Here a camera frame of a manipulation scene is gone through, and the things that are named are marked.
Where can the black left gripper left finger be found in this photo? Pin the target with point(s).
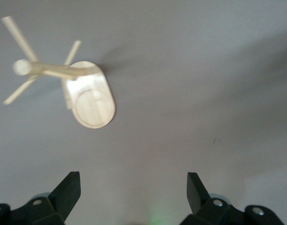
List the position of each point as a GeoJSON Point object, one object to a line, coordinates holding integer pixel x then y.
{"type": "Point", "coordinates": [52, 206]}

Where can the wooden cup rack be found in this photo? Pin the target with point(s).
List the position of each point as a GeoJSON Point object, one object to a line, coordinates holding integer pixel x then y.
{"type": "Point", "coordinates": [94, 110]}

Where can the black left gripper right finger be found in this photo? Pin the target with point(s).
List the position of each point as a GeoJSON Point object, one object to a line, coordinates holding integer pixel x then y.
{"type": "Point", "coordinates": [211, 211]}

